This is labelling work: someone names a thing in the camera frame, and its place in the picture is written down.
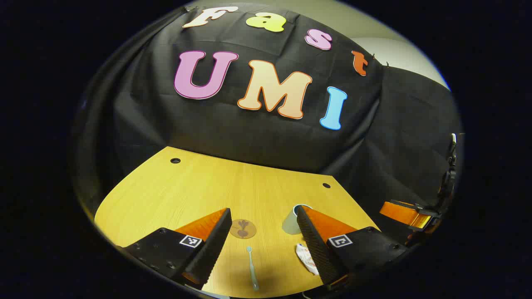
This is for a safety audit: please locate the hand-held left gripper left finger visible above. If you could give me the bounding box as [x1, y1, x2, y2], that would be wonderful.
[116, 208, 233, 290]

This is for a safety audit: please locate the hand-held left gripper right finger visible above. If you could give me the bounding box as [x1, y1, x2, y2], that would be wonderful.
[296, 205, 410, 291]

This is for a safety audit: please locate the white toothpaste tube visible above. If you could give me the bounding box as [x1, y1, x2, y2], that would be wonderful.
[296, 243, 320, 276]

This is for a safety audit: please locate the round cork coaster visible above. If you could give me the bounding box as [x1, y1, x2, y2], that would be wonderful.
[229, 219, 257, 239]

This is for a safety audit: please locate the pale green cup wooden handle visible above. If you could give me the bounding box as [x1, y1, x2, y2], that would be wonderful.
[282, 204, 313, 235]

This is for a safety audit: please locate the light blue toothbrush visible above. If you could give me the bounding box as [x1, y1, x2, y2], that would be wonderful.
[246, 246, 260, 291]

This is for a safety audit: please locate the wooden desktop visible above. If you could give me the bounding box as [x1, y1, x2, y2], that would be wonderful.
[94, 146, 381, 299]

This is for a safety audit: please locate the black backdrop cloth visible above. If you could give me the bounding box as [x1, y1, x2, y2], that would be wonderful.
[71, 2, 464, 218]

